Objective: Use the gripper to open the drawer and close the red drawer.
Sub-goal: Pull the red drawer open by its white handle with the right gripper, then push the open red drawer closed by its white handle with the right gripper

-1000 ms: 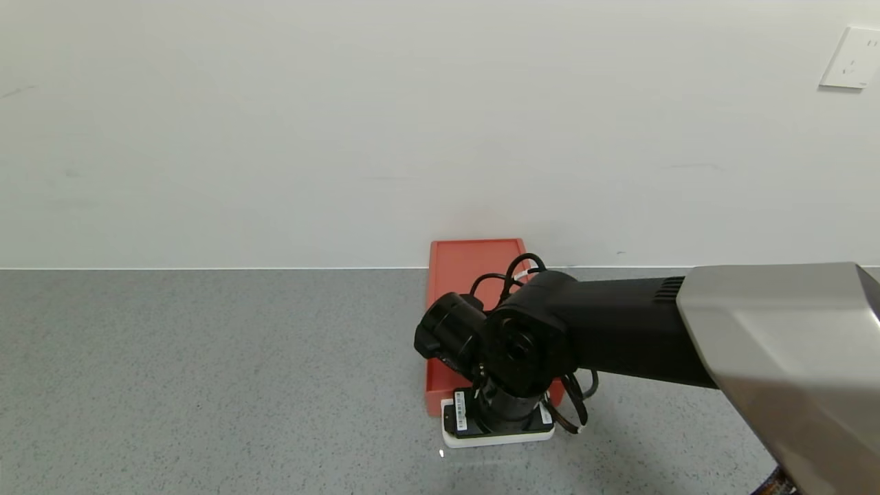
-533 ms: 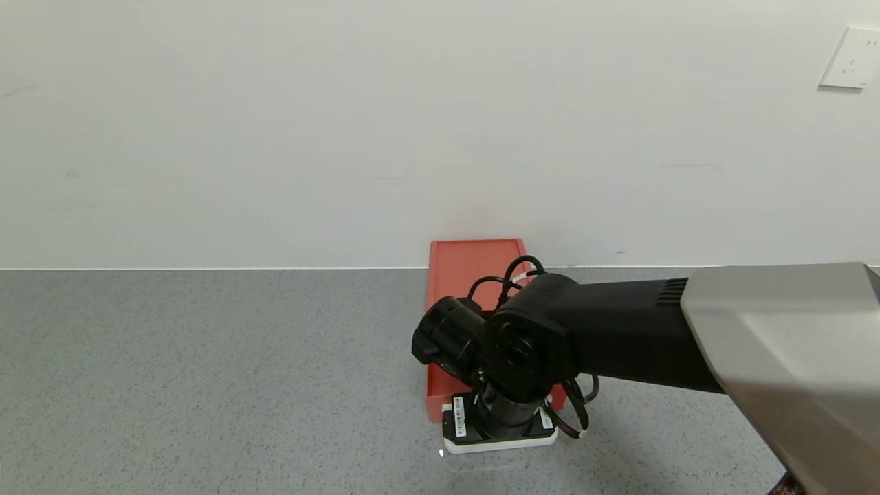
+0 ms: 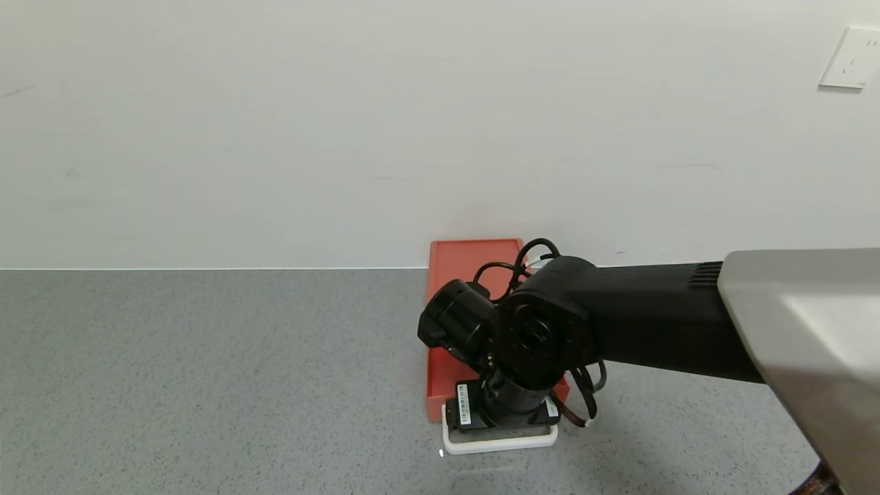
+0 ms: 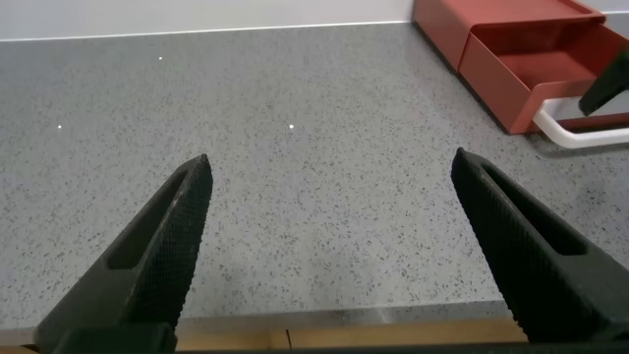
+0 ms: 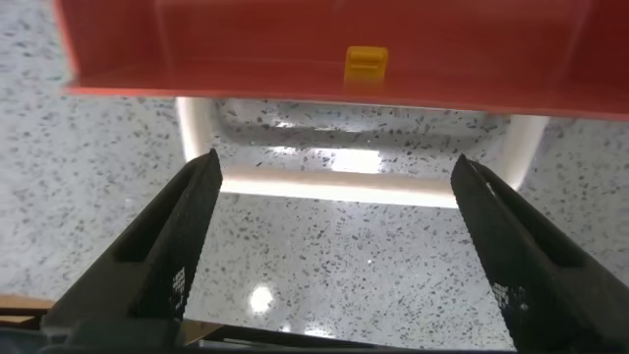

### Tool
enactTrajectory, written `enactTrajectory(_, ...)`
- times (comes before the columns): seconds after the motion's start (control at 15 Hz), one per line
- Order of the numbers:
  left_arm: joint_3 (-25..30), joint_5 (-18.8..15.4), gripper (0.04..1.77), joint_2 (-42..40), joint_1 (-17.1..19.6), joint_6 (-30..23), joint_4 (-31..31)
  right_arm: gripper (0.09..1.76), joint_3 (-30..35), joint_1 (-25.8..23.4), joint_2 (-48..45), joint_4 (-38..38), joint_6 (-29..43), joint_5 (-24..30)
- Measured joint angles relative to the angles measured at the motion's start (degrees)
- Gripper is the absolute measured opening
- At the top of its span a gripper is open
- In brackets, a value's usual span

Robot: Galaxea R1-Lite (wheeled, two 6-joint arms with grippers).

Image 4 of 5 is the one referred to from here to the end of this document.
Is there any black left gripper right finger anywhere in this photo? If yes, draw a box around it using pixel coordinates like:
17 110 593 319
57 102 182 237
450 147 629 344

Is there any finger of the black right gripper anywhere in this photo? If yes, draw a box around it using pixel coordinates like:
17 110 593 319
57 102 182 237
578 48 629 118

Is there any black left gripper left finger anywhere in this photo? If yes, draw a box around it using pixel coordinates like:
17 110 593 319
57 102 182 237
32 152 214 354

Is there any red drawer with white handle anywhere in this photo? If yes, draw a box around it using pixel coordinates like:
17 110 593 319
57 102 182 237
457 22 629 150

